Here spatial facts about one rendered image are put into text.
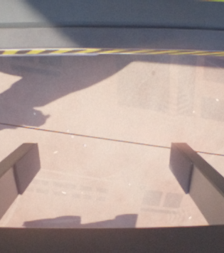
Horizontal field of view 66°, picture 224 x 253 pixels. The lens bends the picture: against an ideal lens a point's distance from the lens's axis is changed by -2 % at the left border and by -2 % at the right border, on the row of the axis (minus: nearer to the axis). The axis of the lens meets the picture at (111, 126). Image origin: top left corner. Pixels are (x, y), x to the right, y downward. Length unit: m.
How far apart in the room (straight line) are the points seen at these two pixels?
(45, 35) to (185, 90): 0.43
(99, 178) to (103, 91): 0.28
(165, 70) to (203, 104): 0.15
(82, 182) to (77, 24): 0.50
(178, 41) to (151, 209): 0.59
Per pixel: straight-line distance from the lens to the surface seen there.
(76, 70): 0.51
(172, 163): 0.17
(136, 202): 0.66
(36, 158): 0.17
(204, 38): 0.21
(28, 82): 0.55
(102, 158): 0.56
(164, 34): 0.19
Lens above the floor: 0.50
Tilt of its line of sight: 74 degrees down
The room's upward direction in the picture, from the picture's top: 177 degrees clockwise
